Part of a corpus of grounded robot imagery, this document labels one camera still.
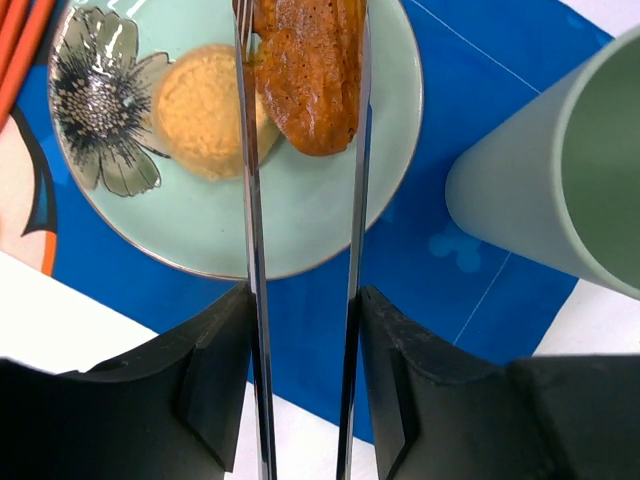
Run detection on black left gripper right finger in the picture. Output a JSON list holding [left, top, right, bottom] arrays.
[[360, 287, 639, 479]]

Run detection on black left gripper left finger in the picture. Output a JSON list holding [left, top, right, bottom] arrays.
[[1, 286, 252, 480]]

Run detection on round tan bun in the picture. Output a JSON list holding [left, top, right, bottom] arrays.
[[153, 43, 281, 182]]

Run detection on orange sugared bread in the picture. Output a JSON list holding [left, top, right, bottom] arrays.
[[253, 0, 367, 156]]

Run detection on silver metal tongs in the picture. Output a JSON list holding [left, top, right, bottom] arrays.
[[232, 1, 373, 479]]

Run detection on light green cup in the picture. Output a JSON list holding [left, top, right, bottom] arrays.
[[445, 29, 639, 298]]

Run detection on light green floral plate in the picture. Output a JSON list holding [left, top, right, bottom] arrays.
[[48, 1, 424, 280]]

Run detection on blue cartoon placemat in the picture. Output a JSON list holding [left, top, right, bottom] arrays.
[[0, 0, 617, 431]]

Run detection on orange chopsticks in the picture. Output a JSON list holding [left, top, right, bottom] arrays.
[[1, 0, 56, 128]]

